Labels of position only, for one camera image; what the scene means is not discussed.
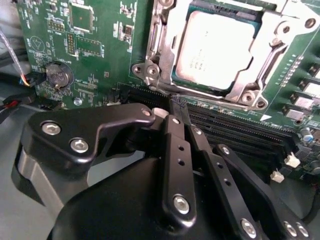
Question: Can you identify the metal locking lever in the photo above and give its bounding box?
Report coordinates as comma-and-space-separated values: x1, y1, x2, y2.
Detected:
146, 77, 250, 110

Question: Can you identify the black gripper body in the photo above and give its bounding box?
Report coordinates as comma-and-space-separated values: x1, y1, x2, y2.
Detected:
49, 157, 241, 240

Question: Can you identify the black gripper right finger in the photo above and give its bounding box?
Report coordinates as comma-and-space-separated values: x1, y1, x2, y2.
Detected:
180, 97, 315, 240

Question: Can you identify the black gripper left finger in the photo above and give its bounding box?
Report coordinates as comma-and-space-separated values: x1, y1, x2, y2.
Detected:
11, 93, 198, 226

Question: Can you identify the silver CPU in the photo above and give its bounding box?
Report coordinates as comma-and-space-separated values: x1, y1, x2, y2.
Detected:
174, 10, 256, 91

